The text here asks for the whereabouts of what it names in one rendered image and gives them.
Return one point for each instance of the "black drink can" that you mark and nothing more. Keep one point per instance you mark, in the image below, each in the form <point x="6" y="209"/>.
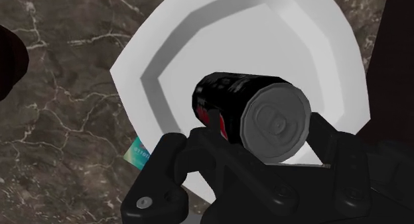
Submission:
<point x="275" y="123"/>

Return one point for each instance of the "teal card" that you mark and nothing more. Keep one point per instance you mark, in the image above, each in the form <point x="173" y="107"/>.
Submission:
<point x="138" y="155"/>

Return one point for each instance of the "white plate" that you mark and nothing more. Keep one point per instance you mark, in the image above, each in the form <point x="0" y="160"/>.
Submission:
<point x="233" y="45"/>

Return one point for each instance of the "black round object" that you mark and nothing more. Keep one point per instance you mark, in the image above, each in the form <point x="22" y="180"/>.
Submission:
<point x="11" y="61"/>

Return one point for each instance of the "dark robot stand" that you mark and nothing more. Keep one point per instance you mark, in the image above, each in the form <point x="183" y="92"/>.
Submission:
<point x="394" y="71"/>

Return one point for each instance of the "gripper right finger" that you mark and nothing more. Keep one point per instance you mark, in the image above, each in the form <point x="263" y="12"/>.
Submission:
<point x="351" y="171"/>

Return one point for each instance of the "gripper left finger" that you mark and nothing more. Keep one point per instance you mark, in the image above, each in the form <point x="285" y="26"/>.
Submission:
<point x="168" y="165"/>

